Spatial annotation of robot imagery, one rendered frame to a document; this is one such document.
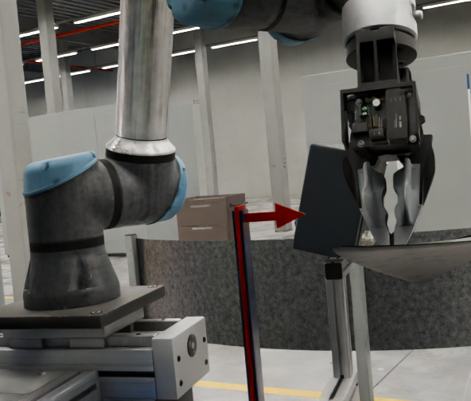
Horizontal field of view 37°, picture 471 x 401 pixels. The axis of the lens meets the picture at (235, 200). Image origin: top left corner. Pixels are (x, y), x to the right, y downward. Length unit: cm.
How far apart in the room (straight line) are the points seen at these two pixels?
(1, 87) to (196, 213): 233
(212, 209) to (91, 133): 384
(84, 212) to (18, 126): 623
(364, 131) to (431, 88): 618
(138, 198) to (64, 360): 27
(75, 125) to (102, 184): 994
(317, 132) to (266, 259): 474
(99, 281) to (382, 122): 57
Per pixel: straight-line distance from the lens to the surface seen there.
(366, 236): 126
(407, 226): 70
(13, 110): 730
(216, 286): 269
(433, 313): 250
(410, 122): 68
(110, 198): 112
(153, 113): 114
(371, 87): 68
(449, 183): 681
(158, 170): 115
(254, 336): 68
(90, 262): 110
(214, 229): 744
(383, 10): 73
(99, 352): 108
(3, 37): 738
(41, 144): 1154
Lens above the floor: 123
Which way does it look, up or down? 3 degrees down
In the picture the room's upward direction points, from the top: 5 degrees counter-clockwise
